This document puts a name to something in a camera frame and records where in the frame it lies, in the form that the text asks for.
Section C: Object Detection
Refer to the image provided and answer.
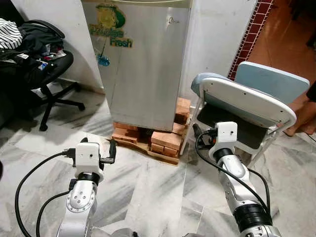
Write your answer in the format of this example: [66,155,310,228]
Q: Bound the silver fridge door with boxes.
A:
[81,0,194,132]

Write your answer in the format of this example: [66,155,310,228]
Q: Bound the green yellow fridge sticker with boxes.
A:
[90,4,133,67]

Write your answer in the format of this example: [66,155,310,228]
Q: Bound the red brick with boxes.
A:
[175,97,192,124]
[150,130,184,158]
[112,122,140,144]

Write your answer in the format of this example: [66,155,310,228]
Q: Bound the wooden base board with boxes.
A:
[111,133,181,165]

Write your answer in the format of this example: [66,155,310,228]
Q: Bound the white blue folding chair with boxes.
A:
[180,61,311,166]

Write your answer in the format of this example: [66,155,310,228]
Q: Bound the black office chair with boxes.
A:
[0,20,86,132]

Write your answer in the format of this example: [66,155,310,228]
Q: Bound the grey robot left leg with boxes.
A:
[110,228,140,237]

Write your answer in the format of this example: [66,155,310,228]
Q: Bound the person bare leg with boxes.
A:
[284,91,316,137]

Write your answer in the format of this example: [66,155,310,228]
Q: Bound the black garment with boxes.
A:
[17,22,65,55]

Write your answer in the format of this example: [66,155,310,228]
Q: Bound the striped white black cloth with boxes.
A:
[0,18,23,50]

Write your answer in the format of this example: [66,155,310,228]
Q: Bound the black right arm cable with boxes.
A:
[195,129,271,214]

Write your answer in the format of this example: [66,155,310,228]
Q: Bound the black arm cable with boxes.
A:
[14,149,76,237]
[195,129,271,214]
[36,190,73,237]

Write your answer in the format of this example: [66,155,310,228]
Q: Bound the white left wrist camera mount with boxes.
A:
[74,142,102,171]

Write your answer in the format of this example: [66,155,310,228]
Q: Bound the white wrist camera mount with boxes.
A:
[216,121,238,152]
[74,142,102,171]

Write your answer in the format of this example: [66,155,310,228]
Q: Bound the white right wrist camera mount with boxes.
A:
[216,121,238,152]

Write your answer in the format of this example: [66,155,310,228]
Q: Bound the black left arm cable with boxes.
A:
[14,149,76,237]
[36,190,73,237]

